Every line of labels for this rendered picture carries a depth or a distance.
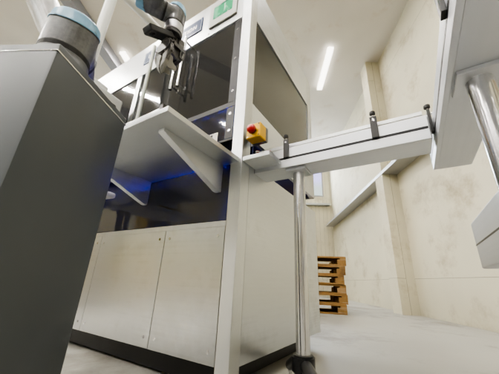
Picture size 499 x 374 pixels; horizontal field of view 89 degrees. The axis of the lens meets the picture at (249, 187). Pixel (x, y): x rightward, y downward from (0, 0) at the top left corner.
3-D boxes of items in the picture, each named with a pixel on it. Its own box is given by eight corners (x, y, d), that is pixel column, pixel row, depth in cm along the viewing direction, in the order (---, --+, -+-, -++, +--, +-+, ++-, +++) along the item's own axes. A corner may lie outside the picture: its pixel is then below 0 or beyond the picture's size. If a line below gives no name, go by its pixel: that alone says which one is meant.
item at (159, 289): (124, 313, 263) (140, 229, 294) (321, 348, 159) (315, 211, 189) (-2, 323, 184) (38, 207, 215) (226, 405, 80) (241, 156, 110)
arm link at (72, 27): (31, 27, 57) (50, -12, 62) (38, 66, 68) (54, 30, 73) (91, 53, 63) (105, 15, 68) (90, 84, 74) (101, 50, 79)
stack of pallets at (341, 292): (340, 309, 414) (336, 260, 441) (350, 315, 345) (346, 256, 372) (273, 306, 430) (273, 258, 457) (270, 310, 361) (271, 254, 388)
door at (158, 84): (128, 143, 172) (144, 76, 193) (176, 125, 149) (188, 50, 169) (127, 143, 172) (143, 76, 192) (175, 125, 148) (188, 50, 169)
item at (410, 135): (252, 172, 117) (253, 142, 122) (267, 183, 129) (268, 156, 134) (433, 135, 82) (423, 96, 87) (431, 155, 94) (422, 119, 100)
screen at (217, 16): (209, 30, 161) (212, 7, 168) (237, 13, 150) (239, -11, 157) (208, 28, 160) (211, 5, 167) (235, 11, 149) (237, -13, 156)
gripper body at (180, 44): (184, 61, 101) (188, 40, 105) (167, 46, 94) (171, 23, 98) (171, 70, 105) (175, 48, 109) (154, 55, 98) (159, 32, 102)
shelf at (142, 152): (150, 189, 152) (150, 186, 153) (248, 168, 117) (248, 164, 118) (62, 156, 115) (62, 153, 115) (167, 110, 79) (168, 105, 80)
